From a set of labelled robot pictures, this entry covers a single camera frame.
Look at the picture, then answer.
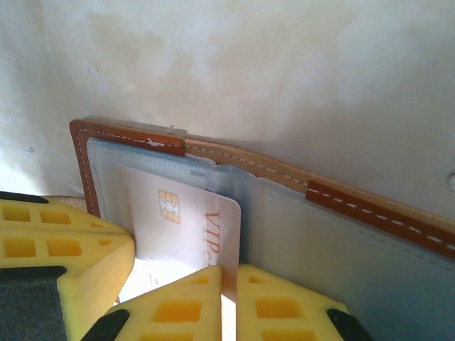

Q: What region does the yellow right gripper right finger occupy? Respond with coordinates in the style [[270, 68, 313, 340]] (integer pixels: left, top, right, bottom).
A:
[[235, 264, 375, 341]]

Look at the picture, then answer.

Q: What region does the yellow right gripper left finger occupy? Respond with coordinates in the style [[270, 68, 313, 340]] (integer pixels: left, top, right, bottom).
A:
[[80, 264, 224, 341]]

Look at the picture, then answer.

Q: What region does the white card red print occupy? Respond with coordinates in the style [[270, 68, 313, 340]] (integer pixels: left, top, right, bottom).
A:
[[113, 162, 242, 341]]

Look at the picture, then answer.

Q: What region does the brown leather card holder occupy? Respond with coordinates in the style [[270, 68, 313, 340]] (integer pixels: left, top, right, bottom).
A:
[[69, 119, 455, 341]]

